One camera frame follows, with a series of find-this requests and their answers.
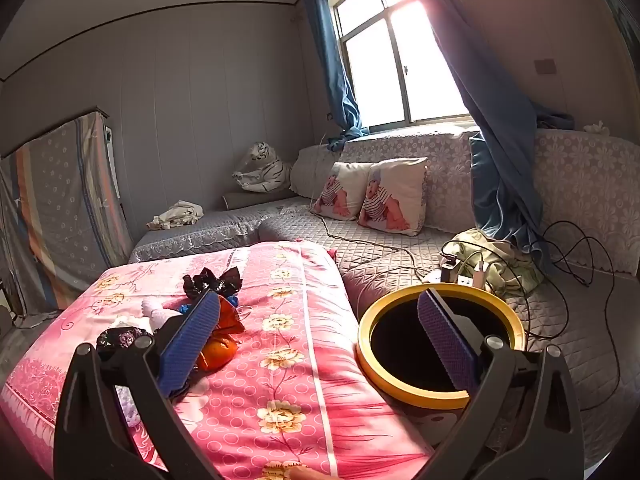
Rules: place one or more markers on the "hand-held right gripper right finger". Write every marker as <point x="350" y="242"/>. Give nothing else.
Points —
<point x="447" y="340"/>

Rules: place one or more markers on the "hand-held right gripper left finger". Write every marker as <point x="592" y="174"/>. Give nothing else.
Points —
<point x="192" y="335"/>

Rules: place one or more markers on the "orange with peel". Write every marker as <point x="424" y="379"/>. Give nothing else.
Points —
<point x="217" y="353"/>

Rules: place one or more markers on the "white sock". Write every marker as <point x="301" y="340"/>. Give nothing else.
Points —
<point x="160" y="312"/>

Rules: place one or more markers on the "orange plastic wrapper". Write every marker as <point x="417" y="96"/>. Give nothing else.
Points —
<point x="230" y="317"/>

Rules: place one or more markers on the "black plastic bag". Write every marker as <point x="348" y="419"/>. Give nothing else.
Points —
<point x="205" y="282"/>
<point x="117" y="338"/>

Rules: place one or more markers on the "yellow-rimmed trash bin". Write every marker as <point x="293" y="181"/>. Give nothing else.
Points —
<point x="370" y="355"/>

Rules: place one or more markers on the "white foam net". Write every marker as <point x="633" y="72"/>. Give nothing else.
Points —
<point x="125" y="405"/>

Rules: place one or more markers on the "white power strip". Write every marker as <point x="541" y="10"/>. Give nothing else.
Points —
<point x="462" y="280"/>

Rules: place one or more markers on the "black power adapter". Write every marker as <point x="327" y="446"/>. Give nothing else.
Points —
<point x="449" y="270"/>

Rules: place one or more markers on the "white charger plug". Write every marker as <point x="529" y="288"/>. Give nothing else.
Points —
<point x="480" y="275"/>

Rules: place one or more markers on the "green cloth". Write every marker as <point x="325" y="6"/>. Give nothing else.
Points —
<point x="500" y="260"/>

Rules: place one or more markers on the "pink floral blanket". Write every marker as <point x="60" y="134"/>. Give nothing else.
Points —
<point x="300" y="385"/>

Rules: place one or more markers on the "cream crumpled cloth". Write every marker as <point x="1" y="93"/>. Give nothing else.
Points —
<point x="177" y="212"/>

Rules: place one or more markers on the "grey quilted sofa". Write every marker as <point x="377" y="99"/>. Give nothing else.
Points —
<point x="240" y="220"/>

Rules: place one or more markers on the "baby print pillow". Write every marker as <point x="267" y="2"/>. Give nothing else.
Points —
<point x="340" y="190"/>
<point x="395" y="195"/>

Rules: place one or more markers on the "white tiger plush toy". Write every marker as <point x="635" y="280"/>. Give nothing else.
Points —
<point x="265" y="170"/>

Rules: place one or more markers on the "striped sheet cover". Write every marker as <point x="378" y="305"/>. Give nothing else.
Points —
<point x="60" y="200"/>

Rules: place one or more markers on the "grey lace cushion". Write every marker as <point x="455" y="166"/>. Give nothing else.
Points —
<point x="310" y="165"/>

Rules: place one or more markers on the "long blue curtain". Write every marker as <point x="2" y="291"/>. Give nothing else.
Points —
<point x="500" y="110"/>

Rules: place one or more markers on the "dark blue folded cloth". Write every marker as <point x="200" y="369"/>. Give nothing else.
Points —
<point x="555" y="119"/>

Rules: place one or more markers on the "window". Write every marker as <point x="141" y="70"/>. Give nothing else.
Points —
<point x="380" y="75"/>

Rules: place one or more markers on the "short blue curtain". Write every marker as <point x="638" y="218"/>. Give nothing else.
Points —
<point x="330" y="60"/>

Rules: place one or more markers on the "wall switch plate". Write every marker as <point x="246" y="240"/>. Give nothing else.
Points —
<point x="544" y="67"/>

